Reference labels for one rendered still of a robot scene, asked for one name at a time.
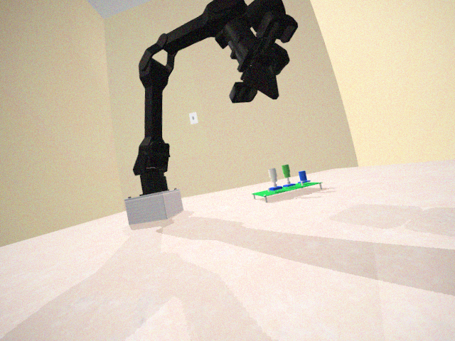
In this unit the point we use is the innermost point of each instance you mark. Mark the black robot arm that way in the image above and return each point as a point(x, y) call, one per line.
point(221, 19)

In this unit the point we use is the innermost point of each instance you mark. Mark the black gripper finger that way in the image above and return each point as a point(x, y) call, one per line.
point(264, 67)
point(252, 81)

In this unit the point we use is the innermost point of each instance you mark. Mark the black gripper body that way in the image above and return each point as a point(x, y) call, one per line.
point(245, 46)

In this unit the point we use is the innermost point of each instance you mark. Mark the green circuit board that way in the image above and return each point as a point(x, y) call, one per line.
point(286, 188)

